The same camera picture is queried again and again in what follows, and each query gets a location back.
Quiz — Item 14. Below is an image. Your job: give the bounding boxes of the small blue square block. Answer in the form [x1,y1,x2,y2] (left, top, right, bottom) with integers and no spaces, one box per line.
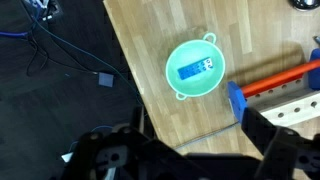
[98,72,115,88]

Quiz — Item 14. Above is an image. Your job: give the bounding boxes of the wooden toy toolbox orange handle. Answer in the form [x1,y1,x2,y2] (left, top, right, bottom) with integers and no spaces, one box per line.
[227,48,320,128]

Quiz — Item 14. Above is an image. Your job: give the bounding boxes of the mint green two-handled bowl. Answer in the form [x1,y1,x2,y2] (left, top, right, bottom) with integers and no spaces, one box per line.
[165,32,226,102]

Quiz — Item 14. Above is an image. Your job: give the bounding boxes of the black round plate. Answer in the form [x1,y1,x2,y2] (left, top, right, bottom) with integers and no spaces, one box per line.
[292,0,320,11]

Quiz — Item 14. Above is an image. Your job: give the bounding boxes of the grey cable across table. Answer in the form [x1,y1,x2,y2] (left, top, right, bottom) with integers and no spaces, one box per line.
[173,121,242,150]

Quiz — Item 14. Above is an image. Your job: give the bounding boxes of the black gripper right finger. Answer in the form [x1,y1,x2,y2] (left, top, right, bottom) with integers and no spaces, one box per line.
[240,107,320,180]

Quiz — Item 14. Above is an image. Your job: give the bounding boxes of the grey cables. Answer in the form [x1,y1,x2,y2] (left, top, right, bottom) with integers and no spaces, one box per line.
[31,18,145,105]

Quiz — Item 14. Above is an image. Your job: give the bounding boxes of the blue toy building brick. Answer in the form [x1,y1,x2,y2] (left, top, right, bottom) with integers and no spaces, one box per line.
[177,57,215,81]

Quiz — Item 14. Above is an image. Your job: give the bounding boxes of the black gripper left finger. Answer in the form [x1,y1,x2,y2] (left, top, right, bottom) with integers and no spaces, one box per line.
[61,105,158,180]

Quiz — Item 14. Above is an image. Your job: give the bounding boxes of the blue floor cable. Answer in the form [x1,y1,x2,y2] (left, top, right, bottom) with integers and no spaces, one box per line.
[0,30,30,38]

